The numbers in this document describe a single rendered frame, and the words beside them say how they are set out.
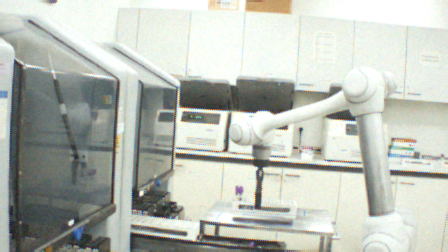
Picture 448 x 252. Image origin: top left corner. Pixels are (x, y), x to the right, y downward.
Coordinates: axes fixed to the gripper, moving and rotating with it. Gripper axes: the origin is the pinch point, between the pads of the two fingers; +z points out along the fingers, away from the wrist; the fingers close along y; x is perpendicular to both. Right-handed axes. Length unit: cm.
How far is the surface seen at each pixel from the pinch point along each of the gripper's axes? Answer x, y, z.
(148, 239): 41, -42, 10
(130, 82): 48, -53, -50
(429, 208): -159, 182, 37
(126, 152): 49, -52, -25
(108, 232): 50, -67, 1
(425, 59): -153, 212, -97
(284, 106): -23, 236, -43
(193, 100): 64, 238, -43
